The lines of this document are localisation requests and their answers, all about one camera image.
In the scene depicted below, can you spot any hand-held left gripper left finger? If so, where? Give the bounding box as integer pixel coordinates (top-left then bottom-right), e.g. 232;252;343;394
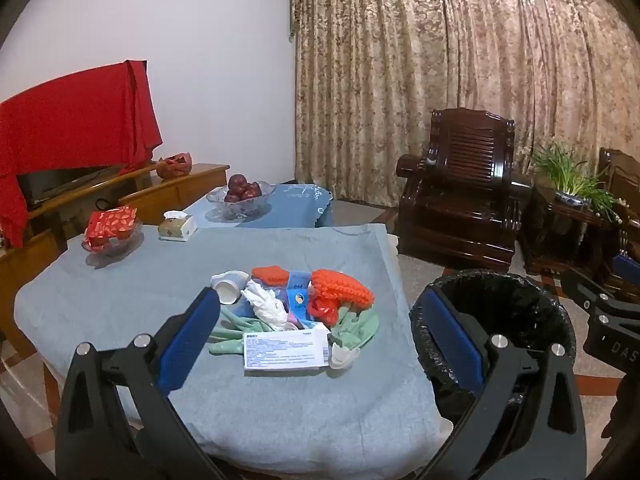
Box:
55;287;236;480

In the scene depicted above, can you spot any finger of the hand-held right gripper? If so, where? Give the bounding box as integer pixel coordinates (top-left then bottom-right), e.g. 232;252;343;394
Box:
612;254;640;287
560;267;609;314

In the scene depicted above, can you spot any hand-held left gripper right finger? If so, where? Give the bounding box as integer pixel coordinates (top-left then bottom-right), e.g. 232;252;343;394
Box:
410;287;588;480

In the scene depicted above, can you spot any green rubber glove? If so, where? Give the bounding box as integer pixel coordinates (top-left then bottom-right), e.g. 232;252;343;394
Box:
325;305;379;352
207;306;281;356

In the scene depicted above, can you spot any black bagged trash bin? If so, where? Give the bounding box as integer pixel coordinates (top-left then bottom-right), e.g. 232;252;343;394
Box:
410;268;579;423

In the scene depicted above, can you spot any white paper cup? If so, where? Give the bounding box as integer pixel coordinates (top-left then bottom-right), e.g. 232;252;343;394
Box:
210;270;251;306

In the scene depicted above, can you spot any white tissue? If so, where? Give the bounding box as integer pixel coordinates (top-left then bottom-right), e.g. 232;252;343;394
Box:
241;280;291;331

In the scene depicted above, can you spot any white printed carton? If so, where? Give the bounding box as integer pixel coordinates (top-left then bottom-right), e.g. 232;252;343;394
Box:
243;322;332;372

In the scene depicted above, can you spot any small orange foam net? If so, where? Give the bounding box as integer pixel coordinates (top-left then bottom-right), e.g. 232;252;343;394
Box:
251;266;292;286

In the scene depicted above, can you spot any blue tube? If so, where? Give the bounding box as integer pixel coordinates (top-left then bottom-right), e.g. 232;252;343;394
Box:
285;271;314;321

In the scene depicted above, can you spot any dark wooden side table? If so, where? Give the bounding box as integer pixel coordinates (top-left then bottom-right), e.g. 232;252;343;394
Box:
520;185;621;276

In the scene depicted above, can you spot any dark wooden armchair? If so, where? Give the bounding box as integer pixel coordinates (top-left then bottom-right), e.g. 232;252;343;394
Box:
597;147;640;286
396;108;534;271

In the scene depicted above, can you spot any potted green plant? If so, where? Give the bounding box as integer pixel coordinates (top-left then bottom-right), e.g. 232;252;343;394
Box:
530;141;619;221

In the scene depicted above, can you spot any cream table cover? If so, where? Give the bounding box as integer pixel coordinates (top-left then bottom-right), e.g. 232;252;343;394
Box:
386;232;455;433

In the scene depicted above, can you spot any tissue box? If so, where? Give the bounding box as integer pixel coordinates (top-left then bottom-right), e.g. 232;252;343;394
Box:
158;210;197;239

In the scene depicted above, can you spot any glass dish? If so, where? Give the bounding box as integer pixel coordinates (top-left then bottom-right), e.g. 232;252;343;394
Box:
81;222;145;257

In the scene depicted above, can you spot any grey blanket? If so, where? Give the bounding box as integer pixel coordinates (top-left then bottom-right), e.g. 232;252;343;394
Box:
14;223;454;476

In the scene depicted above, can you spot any glass fruit bowl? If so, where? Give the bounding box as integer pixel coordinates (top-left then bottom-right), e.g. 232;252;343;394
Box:
206;181;277;221

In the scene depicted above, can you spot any red snack packet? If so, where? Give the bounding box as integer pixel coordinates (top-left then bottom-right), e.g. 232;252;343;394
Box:
82;206;138;248

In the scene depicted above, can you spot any wooden television cabinet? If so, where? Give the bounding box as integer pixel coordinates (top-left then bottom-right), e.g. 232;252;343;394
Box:
0;162;231;361

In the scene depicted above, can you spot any blue tablecloth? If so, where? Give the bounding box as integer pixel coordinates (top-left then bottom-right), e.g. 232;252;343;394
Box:
182;183;335;231

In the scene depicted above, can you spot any red plastic bag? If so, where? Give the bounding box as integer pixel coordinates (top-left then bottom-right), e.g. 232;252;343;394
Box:
156;152;193;179

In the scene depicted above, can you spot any red cloth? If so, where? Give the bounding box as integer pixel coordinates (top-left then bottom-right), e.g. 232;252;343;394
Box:
0;60;163;248

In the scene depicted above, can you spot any patterned beige curtain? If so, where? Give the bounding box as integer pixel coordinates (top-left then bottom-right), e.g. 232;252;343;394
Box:
289;0;640;221

